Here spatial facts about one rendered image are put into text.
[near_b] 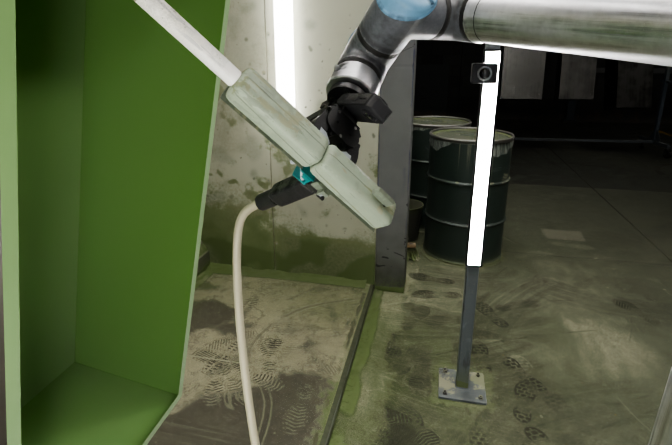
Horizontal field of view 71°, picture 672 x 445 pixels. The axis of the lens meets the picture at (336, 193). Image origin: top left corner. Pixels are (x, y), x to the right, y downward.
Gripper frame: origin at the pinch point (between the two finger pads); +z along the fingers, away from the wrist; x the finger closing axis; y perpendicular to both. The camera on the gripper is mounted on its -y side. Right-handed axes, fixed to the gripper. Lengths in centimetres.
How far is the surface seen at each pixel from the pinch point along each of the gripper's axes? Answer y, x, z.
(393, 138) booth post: 105, -92, -142
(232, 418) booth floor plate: 128, -80, 17
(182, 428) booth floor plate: 137, -67, 26
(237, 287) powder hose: 28.8, -9.8, 9.6
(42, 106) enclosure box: 62, 37, -13
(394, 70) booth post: 90, -66, -163
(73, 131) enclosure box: 71, 29, -16
